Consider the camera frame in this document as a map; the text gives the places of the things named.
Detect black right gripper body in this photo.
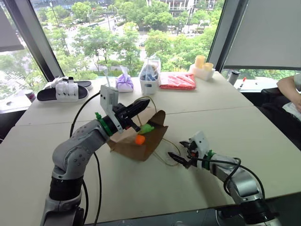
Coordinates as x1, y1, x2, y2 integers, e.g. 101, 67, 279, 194
186, 141, 200, 167

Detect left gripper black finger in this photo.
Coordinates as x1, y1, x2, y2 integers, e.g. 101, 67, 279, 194
127, 98, 151, 116
128, 119, 141, 132

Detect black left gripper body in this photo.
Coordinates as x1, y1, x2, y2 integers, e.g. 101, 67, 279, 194
112, 103, 134, 130

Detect orange carrot plush toy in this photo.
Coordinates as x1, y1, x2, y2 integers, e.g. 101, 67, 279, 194
135, 123, 155, 145

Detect brown paper bag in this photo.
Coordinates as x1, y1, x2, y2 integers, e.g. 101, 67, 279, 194
107, 96, 183, 167

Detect purple plastic bag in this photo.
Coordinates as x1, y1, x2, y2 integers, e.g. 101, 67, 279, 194
115, 66, 135, 93

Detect clear bag with blue items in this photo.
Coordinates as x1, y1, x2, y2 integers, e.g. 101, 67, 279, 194
139, 56, 162, 82

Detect white plastic basket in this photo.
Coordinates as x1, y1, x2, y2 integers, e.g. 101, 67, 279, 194
139, 72, 161, 96

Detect red packaged cloth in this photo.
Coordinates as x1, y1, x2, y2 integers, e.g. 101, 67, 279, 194
159, 72, 197, 91

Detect white plastic container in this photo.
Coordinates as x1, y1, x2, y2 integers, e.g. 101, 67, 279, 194
189, 63, 216, 81

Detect tall yellow cup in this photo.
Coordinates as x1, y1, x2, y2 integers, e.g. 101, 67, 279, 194
194, 55, 206, 70

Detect grey tumbler black lid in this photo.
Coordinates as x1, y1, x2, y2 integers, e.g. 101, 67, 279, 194
228, 70, 241, 86

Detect person's dark trousers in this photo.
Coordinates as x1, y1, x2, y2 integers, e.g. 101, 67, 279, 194
258, 88, 301, 151

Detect white side ledge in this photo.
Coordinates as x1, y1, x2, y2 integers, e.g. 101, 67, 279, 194
227, 78, 283, 93

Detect small can dark label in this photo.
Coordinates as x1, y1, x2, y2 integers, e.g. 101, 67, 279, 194
24, 89, 37, 103

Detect wide grey roller blind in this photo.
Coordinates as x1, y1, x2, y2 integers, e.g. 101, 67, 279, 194
223, 0, 301, 71

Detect narrow grey roller blind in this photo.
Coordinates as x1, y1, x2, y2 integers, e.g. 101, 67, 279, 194
0, 6, 25, 53

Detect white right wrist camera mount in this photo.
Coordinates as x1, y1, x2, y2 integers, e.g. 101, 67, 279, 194
189, 131, 210, 163

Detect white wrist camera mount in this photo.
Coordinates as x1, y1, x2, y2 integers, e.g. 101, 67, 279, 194
189, 131, 210, 163
99, 84, 124, 134

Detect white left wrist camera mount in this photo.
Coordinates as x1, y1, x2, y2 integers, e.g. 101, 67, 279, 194
99, 84, 124, 134

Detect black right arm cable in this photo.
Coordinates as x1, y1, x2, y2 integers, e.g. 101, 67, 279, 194
196, 157, 266, 201

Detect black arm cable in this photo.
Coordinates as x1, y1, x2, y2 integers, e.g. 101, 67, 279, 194
70, 91, 103, 226
196, 157, 266, 201

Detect black slipper white strap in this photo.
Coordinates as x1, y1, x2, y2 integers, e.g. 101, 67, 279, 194
37, 82, 89, 103
44, 76, 94, 91

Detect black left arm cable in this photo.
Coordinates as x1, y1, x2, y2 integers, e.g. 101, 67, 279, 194
70, 91, 103, 226

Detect dark window frame post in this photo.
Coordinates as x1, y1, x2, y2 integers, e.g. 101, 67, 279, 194
207, 0, 250, 73
2, 0, 64, 82

